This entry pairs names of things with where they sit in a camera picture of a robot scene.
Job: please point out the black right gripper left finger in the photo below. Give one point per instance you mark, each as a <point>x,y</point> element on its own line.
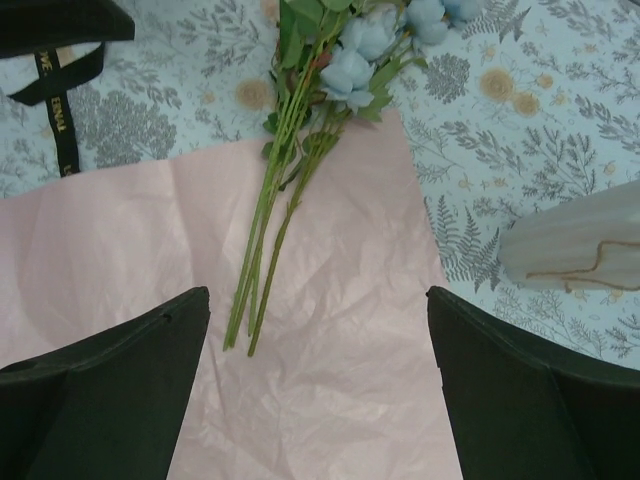
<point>110,406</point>

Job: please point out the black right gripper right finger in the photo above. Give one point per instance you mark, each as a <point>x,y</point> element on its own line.
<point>523,407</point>

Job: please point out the purple paper bouquet wrap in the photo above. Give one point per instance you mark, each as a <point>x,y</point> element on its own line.
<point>344,382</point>

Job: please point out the black ribbon gold lettering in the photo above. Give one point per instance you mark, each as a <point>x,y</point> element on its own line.
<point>46,77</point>

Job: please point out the artificial flower bunch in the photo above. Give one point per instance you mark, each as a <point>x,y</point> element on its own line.
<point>333,61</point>

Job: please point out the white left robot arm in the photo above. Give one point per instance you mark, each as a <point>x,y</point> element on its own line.
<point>30,26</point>

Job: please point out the white ribbed ceramic vase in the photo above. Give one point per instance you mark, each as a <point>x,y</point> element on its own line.
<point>588,243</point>

